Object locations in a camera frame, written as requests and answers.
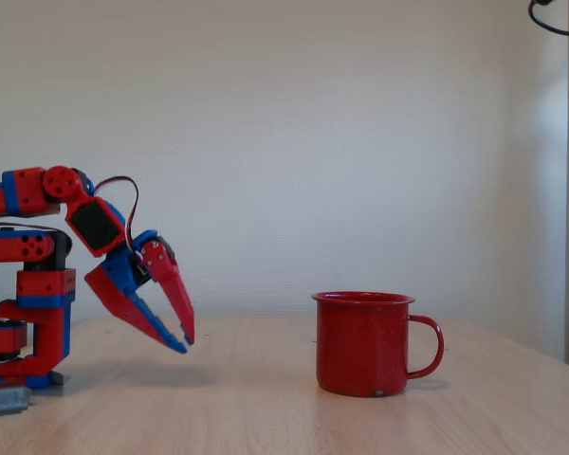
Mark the thin arm wire bundle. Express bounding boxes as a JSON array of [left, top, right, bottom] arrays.
[[0, 221, 58, 234]]

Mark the black hanging cable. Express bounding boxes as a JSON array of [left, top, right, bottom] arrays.
[[528, 0, 569, 39]]

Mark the red white servo cable loop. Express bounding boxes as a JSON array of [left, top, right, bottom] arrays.
[[92, 175, 141, 260]]

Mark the red enamel mug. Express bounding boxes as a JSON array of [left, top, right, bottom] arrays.
[[311, 291, 445, 398]]

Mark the grey metal table clamp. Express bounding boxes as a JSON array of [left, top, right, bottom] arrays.
[[0, 385, 32, 419]]

